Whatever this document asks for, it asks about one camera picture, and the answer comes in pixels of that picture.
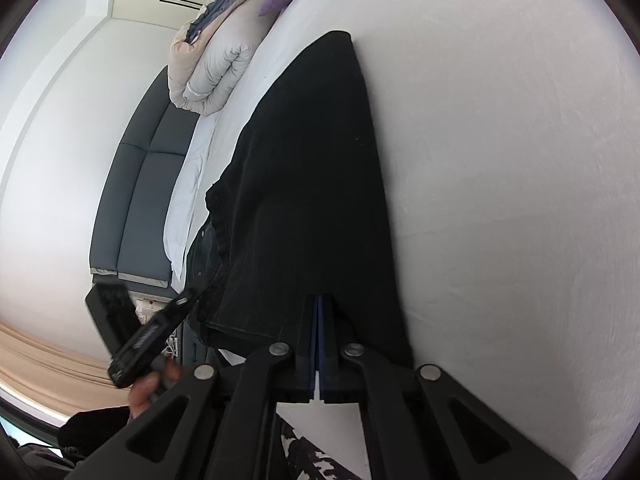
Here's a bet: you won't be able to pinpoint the bed with white sheet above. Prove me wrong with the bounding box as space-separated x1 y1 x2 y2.
162 0 636 480

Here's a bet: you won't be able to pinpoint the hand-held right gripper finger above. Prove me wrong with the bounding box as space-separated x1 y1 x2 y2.
317 295 576 480
65 295 321 480

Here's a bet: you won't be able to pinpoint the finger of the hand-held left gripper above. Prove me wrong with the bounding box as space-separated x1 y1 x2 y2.
164 287 199 332
84 282 140 356

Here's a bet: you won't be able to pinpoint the folded beige grey duvet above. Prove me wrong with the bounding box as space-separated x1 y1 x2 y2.
167 0 278 116

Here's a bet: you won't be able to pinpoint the grey upholstered headboard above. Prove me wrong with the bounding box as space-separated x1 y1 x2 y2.
89 67 201 291

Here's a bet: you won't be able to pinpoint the flat white pillow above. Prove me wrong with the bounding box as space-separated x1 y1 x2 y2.
163 112 223 281

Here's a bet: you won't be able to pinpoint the person's left forearm dark sleeve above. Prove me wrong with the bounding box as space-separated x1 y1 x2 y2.
56 405 136 466

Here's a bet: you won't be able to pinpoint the blue grey folded blanket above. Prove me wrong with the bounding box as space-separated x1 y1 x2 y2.
187 0 251 43

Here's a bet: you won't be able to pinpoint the person's black white patterned clothing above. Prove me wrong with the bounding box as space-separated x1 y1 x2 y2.
279 417 373 480

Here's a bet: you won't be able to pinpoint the beige curtain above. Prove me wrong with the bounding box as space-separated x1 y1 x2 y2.
0 322 118 418

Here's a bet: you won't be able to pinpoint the person's left hand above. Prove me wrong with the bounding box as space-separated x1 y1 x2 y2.
127 360 182 418

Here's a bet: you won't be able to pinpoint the black denim pants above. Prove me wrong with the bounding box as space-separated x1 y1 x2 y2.
184 31 416 368

